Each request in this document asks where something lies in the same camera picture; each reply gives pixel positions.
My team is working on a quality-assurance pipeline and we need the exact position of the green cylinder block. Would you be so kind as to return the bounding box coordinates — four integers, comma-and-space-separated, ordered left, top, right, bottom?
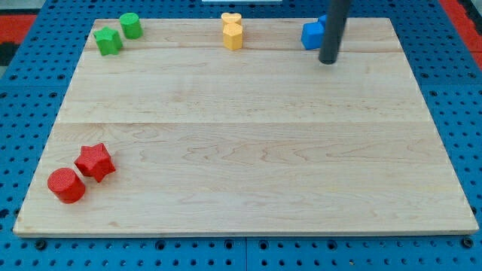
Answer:
119, 12, 143, 39

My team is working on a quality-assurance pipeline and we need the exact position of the green star block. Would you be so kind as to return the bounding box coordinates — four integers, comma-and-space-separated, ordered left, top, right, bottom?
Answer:
93, 26, 123, 56

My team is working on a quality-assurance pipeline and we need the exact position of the red star block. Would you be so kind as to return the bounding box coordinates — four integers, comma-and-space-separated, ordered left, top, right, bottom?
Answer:
75, 143, 116, 183

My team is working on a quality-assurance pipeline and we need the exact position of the yellow hexagon block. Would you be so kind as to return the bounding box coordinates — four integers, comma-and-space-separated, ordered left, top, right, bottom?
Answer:
223, 23, 243, 50

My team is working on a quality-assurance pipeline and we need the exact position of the red cylinder block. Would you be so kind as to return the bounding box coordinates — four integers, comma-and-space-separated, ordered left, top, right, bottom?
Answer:
47, 168, 86, 204

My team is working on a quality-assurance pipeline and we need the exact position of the light wooden board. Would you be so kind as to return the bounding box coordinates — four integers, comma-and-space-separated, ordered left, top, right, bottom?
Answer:
14, 18, 479, 238

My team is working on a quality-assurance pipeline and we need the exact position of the yellow heart block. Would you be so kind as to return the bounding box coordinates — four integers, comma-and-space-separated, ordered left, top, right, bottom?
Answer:
221, 12, 242, 26

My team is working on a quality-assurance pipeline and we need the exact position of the blue cube block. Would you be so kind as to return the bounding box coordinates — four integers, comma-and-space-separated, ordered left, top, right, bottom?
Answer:
300, 22, 325, 50

